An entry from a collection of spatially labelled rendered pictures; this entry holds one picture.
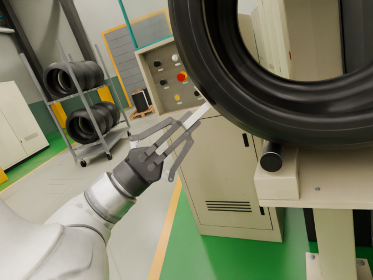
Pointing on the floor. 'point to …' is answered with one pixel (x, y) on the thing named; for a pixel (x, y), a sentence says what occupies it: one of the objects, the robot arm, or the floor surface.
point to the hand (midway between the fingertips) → (195, 116)
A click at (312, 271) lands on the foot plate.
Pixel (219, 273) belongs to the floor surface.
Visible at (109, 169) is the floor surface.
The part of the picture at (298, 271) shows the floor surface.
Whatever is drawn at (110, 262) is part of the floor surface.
